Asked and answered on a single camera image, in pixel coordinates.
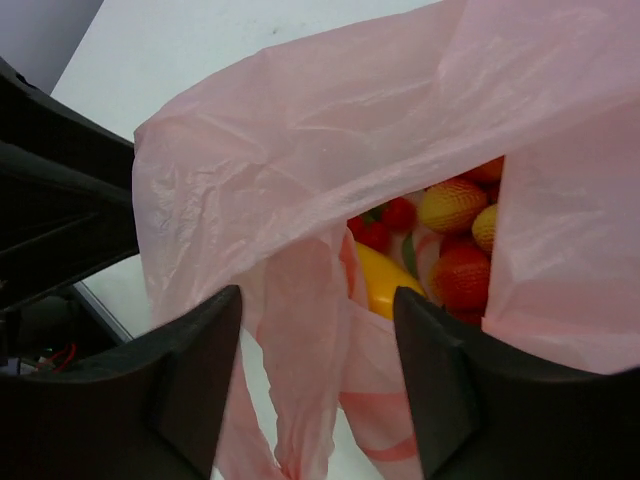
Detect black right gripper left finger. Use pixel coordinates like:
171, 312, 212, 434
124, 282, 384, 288
1, 286, 242, 479

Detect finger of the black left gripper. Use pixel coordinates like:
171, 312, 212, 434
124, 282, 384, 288
1, 62, 139, 312

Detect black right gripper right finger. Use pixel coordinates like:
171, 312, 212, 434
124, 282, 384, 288
394, 287, 639, 479

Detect yellow fake mango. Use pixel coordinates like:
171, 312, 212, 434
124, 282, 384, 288
355, 242, 426, 321

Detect red cherry tomato bunch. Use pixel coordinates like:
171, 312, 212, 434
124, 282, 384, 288
347, 197, 417, 254

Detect pink plastic bag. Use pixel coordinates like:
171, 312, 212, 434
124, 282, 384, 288
133, 1, 639, 479

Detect aluminium table edge rail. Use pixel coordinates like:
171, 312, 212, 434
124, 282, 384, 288
72, 282, 133, 345

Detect red yellow lychee bunch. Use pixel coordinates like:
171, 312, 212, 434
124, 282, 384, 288
418, 177, 494, 325

